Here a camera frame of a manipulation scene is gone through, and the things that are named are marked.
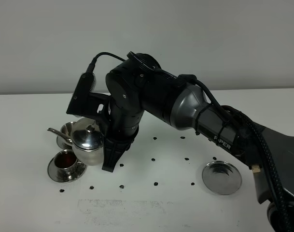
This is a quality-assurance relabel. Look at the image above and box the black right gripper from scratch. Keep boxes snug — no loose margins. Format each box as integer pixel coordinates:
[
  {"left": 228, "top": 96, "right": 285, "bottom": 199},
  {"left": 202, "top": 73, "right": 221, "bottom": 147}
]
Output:
[{"left": 88, "top": 94, "right": 144, "bottom": 172}]

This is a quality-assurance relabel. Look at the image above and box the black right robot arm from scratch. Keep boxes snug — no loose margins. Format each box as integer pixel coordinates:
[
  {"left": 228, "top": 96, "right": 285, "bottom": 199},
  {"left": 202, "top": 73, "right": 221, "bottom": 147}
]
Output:
[{"left": 97, "top": 52, "right": 294, "bottom": 232}]

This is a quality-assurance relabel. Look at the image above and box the far stainless steel teacup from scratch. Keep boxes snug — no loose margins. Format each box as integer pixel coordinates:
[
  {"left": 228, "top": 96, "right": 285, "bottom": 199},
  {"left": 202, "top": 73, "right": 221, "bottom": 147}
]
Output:
[{"left": 60, "top": 121, "right": 76, "bottom": 138}]

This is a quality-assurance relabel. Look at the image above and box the stainless steel teacup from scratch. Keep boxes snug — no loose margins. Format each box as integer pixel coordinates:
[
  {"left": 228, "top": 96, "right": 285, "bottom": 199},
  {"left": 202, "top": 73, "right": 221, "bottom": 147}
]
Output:
[
  {"left": 60, "top": 121, "right": 76, "bottom": 138},
  {"left": 53, "top": 149, "right": 86, "bottom": 174}
]

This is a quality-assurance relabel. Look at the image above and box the far stainless steel saucer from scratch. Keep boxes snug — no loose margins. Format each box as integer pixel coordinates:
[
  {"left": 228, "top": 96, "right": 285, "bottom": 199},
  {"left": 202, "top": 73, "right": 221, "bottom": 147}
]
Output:
[{"left": 56, "top": 135, "right": 72, "bottom": 150}]

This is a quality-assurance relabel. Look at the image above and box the near stainless steel teacup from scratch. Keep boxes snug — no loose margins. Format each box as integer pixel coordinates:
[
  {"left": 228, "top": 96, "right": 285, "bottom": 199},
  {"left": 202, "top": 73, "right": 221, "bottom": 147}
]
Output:
[{"left": 53, "top": 149, "right": 86, "bottom": 174}]

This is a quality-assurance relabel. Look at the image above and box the near stainless steel saucer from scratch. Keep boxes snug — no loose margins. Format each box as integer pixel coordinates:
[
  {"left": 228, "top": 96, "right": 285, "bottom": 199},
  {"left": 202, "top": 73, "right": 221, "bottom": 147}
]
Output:
[{"left": 47, "top": 157, "right": 87, "bottom": 183}]

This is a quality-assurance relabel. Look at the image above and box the stainless steel teapot saucer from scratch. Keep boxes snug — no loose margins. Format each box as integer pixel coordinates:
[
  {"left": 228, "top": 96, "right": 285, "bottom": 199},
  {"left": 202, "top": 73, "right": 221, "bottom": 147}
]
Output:
[{"left": 202, "top": 160, "right": 242, "bottom": 195}]

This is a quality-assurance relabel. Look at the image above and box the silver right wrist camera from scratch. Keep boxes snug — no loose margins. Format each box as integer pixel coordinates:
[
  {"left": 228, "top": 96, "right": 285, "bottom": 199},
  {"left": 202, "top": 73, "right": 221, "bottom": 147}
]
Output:
[{"left": 66, "top": 72, "right": 111, "bottom": 123}]

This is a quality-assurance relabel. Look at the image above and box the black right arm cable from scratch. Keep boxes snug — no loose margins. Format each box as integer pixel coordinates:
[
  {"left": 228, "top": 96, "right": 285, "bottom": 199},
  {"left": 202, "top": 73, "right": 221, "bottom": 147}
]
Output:
[{"left": 86, "top": 51, "right": 294, "bottom": 232}]

